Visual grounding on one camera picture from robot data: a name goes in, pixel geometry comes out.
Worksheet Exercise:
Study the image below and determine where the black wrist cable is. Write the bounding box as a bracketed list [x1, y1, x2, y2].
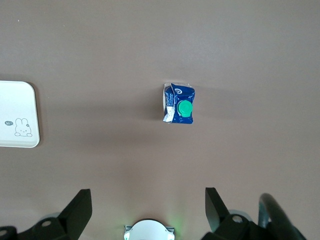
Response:
[258, 192, 308, 240]

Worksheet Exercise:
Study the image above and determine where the blue milk carton green cap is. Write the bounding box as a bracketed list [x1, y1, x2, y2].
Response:
[162, 82, 196, 125]

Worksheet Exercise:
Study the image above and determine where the white rabbit print tray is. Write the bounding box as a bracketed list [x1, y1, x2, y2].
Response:
[0, 80, 41, 149]

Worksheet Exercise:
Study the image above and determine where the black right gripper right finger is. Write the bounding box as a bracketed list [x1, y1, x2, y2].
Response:
[201, 187, 271, 240]

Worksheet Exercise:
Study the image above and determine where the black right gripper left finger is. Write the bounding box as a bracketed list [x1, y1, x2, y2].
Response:
[0, 188, 93, 240]

